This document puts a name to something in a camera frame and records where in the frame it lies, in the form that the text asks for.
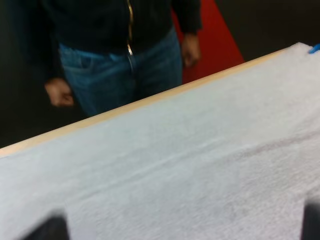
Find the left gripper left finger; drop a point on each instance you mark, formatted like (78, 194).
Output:
(51, 230)

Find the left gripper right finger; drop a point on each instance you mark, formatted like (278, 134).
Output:
(312, 222)

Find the person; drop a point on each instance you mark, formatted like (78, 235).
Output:
(117, 55)

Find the blue clip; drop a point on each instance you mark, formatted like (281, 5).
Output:
(315, 49)

